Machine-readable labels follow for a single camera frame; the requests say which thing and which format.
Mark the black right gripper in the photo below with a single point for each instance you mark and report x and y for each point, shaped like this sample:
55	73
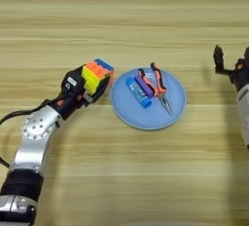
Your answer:
241	74

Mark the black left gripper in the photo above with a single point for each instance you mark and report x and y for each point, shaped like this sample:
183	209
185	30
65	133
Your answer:
69	105

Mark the multicoloured puzzle cube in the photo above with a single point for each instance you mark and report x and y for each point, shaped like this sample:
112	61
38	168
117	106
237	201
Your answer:
95	74

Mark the orange black needle-nose pliers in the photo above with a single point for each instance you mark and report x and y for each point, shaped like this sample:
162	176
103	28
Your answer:
159	85

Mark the round blue plate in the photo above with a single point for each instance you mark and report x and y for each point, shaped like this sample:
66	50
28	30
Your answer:
152	118

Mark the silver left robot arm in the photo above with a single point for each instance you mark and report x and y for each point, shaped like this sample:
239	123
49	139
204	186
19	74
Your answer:
30	148

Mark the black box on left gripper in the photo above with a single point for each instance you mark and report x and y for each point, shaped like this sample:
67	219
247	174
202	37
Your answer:
71	85

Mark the blue purple marker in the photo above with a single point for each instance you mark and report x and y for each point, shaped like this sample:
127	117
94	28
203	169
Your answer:
139	93

